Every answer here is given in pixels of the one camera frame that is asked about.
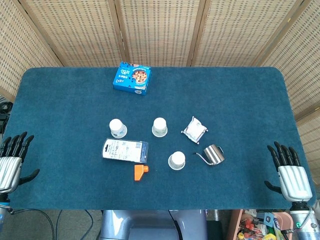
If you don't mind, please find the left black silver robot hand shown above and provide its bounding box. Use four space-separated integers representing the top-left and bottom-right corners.
0 131 41 195

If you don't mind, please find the white cup green fern print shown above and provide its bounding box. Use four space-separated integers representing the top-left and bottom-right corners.
167 151 187 171

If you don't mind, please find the white cup blue flower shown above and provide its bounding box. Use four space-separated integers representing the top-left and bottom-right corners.
108 118 128 139

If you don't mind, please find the steel gooseneck pitcher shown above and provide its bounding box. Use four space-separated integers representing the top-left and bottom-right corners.
192 144 226 167

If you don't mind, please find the dark floor cable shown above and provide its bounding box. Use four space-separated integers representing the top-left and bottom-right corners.
84 209 95 240

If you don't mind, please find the clear blister pack card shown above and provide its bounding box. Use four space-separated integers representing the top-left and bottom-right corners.
101 137 150 163

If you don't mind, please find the black cable bundle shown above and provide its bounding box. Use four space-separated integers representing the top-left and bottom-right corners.
0 96 14 133

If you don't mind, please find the white foil snack packet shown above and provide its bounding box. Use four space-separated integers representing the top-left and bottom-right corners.
180 116 209 145

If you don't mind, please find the blue floor cable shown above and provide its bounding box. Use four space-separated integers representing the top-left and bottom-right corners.
55 209 64 240

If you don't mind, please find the pink crate of clutter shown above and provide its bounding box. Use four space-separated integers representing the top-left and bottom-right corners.
226 209 294 240

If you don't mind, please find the grey robot torso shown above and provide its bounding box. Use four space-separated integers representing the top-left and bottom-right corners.
99 209 208 240

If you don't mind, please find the blue cookie box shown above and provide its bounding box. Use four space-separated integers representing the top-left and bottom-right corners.
112 61 153 97

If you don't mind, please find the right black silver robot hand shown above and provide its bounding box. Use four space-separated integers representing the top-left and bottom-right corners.
264 141 314 202

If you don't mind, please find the orange plastic block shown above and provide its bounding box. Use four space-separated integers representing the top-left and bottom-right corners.
133 164 150 182

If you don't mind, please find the white cup green flower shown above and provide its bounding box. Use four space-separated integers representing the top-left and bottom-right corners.
151 117 168 138

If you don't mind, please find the grey right arm cable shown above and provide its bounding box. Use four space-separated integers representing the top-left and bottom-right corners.
281 203 315 240

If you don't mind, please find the dark blue carpet mat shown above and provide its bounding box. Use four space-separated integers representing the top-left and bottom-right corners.
3 66 316 210

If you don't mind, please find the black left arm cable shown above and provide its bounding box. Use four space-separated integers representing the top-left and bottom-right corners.
8 208 56 240

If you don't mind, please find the woven wicker folding screen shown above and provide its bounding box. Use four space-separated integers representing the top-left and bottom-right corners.
0 0 320 176

